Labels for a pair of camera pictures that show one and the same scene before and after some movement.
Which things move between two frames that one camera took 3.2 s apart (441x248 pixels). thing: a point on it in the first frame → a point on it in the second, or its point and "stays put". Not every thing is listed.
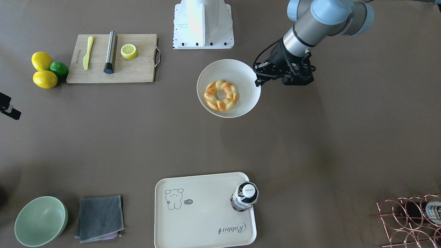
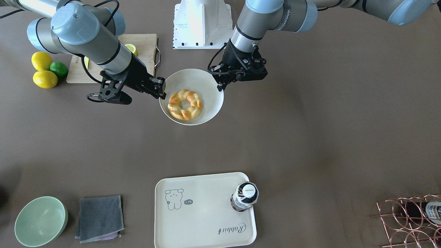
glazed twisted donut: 210,95 → 176,110
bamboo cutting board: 141,69 stays put
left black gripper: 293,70 → 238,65
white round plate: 241,74 → 203,82
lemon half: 129,51 stays put
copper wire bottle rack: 412,222 stays put
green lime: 60,68 stays put
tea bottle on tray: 246,194 stays put
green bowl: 41,221 stays put
